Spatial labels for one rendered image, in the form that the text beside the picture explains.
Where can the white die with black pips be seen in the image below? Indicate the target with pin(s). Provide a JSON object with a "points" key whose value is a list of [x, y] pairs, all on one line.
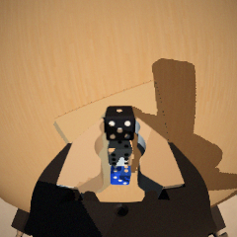
{"points": [[120, 153]]}

